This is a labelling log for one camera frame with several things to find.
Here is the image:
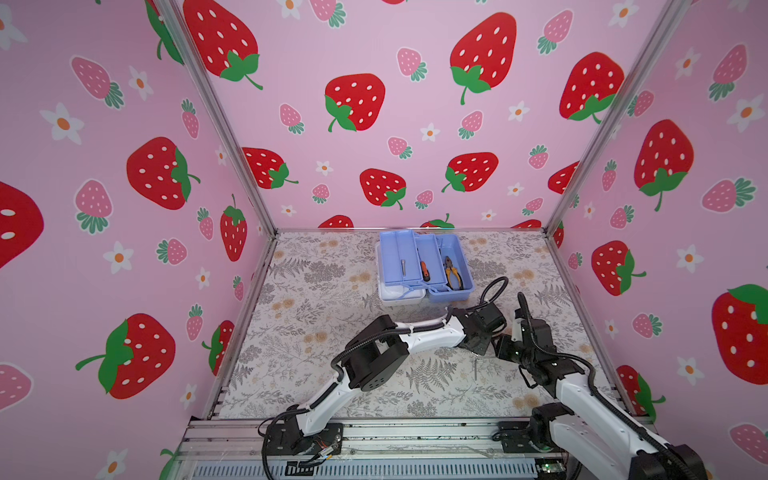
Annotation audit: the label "orange handled pliers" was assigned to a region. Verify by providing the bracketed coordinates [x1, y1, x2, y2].
[444, 256, 464, 291]

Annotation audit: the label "orange screwdriver long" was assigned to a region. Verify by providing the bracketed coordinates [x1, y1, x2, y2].
[420, 261, 431, 282]

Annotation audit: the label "white lid blue tool box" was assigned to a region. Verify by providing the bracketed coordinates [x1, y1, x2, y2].
[376, 230, 475, 305]

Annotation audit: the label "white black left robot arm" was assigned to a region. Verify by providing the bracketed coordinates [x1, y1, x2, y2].
[261, 276, 509, 479]

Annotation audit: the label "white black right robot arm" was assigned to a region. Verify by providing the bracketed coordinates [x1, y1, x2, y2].
[494, 293, 707, 479]

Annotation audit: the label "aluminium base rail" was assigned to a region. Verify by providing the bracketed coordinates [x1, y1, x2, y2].
[173, 419, 679, 480]

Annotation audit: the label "aluminium corner frame post right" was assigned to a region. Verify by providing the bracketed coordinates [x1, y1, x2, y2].
[543, 0, 690, 240]

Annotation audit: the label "aluminium corner frame post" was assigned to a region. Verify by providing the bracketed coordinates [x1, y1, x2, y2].
[157, 0, 278, 239]
[543, 0, 690, 240]

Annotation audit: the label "aluminium corner frame post left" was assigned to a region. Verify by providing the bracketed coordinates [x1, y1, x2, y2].
[157, 0, 278, 239]

